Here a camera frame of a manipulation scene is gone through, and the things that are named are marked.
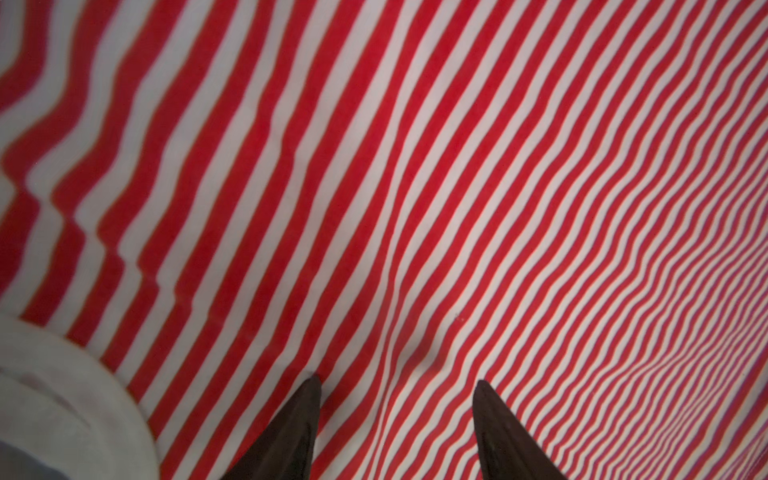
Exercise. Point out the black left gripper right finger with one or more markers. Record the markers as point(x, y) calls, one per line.
point(506, 450)

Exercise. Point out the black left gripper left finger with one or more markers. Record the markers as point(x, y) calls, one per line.
point(285, 448)

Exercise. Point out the red white striped tank top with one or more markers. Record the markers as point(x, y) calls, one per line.
point(567, 199)

